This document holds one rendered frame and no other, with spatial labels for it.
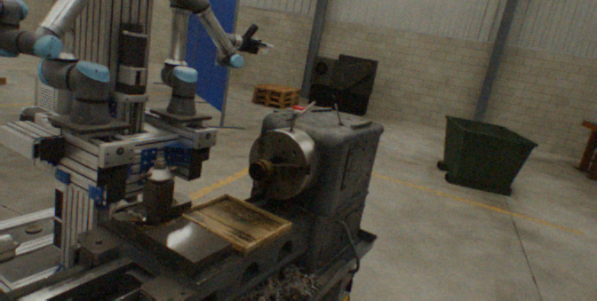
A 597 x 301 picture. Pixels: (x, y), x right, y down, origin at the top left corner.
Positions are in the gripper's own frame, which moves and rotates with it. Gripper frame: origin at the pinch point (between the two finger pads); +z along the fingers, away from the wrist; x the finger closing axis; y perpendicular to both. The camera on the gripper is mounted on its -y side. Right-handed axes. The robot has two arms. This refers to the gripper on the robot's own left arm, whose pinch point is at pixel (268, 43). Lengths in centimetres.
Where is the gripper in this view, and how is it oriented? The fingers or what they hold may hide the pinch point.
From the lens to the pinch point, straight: 246.6
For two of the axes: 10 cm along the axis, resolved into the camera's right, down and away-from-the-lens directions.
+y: -2.5, 9.1, 3.2
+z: 7.8, -0.1, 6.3
